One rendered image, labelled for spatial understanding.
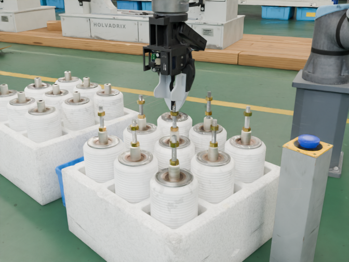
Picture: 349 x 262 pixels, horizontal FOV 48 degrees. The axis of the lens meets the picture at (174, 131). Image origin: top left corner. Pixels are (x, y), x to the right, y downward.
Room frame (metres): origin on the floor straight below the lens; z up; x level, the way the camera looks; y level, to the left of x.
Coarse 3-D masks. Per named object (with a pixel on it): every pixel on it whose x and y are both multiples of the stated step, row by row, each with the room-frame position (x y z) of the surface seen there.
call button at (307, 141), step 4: (300, 136) 0.69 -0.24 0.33; (304, 136) 0.69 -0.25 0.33; (308, 136) 0.69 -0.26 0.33; (312, 136) 0.69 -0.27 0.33; (300, 140) 0.68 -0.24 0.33; (304, 140) 0.67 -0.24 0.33; (308, 140) 0.67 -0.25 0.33; (312, 140) 0.67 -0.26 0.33; (316, 140) 0.67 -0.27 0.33; (300, 144) 0.68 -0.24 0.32; (304, 144) 0.67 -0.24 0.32; (308, 144) 0.67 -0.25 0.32; (312, 144) 0.67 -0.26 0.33; (316, 144) 0.67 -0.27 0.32
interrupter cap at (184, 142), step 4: (164, 136) 0.87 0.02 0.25; (168, 136) 0.87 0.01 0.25; (180, 136) 0.87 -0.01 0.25; (184, 136) 0.87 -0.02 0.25; (160, 140) 0.84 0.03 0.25; (164, 140) 0.84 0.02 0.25; (168, 140) 0.85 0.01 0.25; (180, 140) 0.85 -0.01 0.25; (184, 140) 0.84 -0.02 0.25; (188, 140) 0.84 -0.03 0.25; (160, 144) 0.82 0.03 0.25; (164, 144) 0.82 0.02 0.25; (168, 144) 0.83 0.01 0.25; (180, 144) 0.83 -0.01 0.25; (184, 144) 0.82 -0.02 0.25; (188, 144) 0.82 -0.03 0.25; (168, 148) 0.80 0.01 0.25; (180, 148) 0.80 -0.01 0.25
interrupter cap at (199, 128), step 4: (196, 124) 0.94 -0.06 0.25; (200, 124) 0.95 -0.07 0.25; (196, 128) 0.92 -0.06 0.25; (200, 128) 0.92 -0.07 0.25; (220, 128) 0.92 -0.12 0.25; (196, 132) 0.90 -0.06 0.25; (200, 132) 0.89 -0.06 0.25; (204, 132) 0.90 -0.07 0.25; (208, 132) 0.89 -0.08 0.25; (220, 132) 0.90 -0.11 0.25
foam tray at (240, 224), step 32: (64, 192) 0.84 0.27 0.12; (96, 192) 0.74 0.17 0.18; (256, 192) 0.74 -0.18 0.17; (96, 224) 0.74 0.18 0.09; (128, 224) 0.66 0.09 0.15; (160, 224) 0.62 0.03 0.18; (192, 224) 0.62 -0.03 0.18; (224, 224) 0.67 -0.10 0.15; (256, 224) 0.75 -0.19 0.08; (128, 256) 0.66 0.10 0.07; (160, 256) 0.59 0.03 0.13; (192, 256) 0.60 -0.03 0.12; (224, 256) 0.67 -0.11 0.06
